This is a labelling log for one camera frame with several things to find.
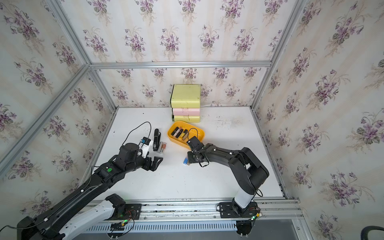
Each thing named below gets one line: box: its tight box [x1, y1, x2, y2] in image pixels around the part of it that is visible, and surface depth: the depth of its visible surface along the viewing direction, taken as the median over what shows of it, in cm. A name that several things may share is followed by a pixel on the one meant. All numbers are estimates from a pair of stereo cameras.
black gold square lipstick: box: [180, 129, 188, 140], surface depth 103 cm
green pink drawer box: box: [170, 84, 201, 123], surface depth 101 cm
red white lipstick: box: [160, 142, 167, 154], surface depth 99 cm
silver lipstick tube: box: [157, 141, 164, 153], surface depth 97 cm
